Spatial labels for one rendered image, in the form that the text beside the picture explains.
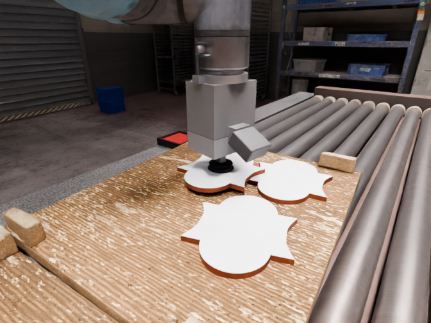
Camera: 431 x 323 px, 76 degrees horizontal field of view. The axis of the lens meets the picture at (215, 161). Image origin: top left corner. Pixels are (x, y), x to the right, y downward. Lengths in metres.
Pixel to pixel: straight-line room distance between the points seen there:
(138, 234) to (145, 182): 0.13
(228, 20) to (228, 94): 0.09
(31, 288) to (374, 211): 0.43
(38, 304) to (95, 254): 0.07
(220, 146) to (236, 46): 0.13
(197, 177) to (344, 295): 0.24
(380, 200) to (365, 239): 0.11
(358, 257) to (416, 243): 0.08
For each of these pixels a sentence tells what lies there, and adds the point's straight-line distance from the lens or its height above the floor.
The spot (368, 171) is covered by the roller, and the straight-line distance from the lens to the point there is 0.61.
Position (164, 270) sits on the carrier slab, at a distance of 0.30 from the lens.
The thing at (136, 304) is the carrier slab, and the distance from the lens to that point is 0.28.
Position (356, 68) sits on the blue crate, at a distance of 4.80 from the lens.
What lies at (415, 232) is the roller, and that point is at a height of 0.92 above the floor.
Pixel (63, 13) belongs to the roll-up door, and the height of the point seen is 1.52.
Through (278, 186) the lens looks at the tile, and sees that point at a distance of 0.43.
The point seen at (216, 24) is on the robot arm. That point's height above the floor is 1.16.
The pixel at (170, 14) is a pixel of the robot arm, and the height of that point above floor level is 1.17.
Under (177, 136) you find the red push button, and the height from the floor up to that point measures 0.93.
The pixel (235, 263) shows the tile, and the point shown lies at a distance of 0.29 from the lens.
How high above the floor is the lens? 1.15
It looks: 24 degrees down
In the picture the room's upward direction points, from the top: straight up
